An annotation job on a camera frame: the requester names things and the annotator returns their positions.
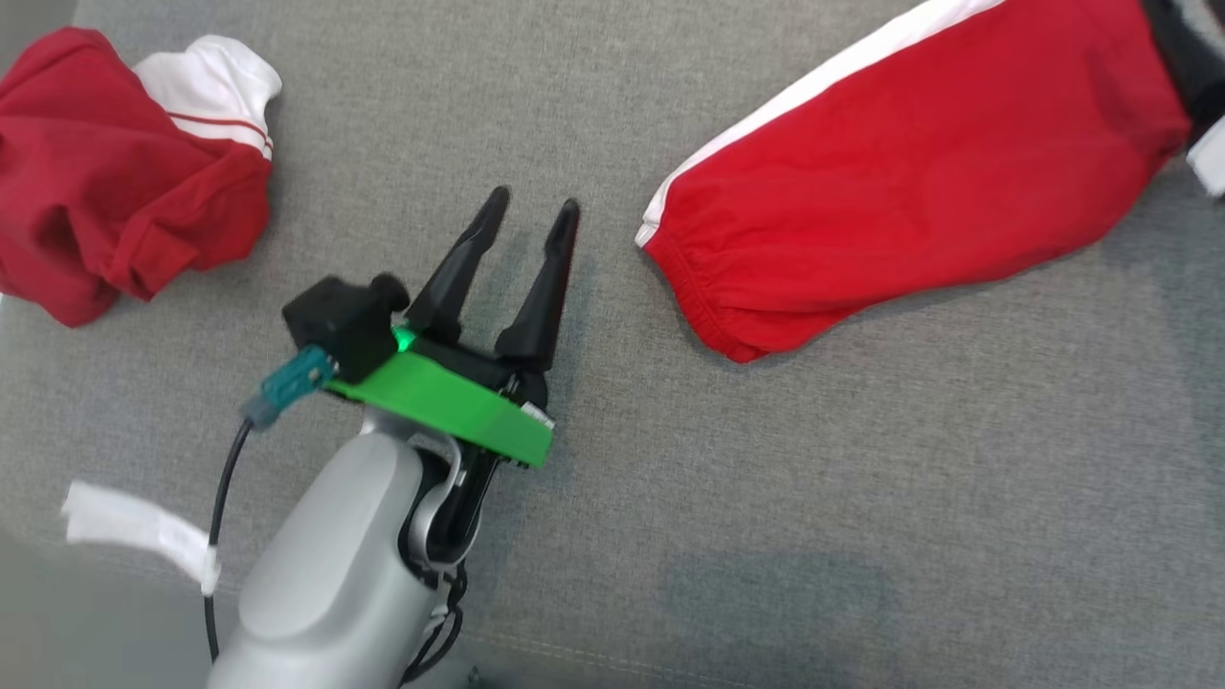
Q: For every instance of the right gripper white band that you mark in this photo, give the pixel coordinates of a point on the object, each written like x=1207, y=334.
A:
x=1211, y=144

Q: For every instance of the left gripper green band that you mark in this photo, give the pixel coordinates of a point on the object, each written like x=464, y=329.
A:
x=450, y=402

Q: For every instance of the red trousers with white stripe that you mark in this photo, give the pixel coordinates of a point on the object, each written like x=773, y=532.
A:
x=909, y=163

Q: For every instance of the red white jersey with letters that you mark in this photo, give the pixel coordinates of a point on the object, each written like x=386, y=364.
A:
x=86, y=191

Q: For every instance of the grey fabric sofa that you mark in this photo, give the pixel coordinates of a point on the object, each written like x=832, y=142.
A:
x=718, y=498

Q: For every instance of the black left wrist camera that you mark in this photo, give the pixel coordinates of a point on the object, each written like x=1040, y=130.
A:
x=340, y=321

